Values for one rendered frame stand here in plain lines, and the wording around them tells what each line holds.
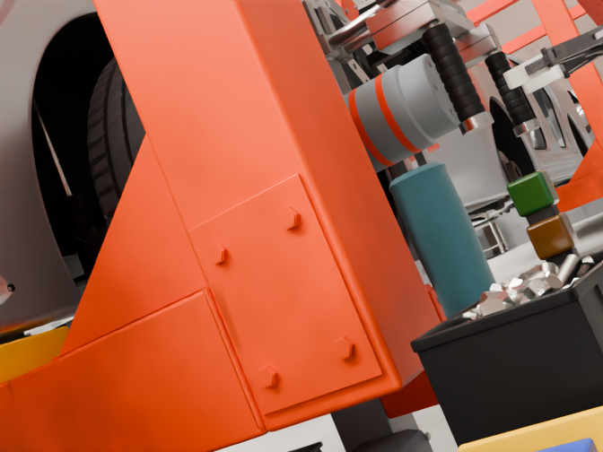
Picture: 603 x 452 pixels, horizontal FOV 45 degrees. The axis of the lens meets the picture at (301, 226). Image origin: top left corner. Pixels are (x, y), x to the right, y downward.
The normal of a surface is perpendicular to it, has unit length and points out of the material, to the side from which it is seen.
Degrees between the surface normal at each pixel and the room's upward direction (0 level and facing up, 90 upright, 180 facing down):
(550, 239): 90
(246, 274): 90
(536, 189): 90
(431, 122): 131
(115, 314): 90
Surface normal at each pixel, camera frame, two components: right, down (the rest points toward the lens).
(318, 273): -0.47, 0.10
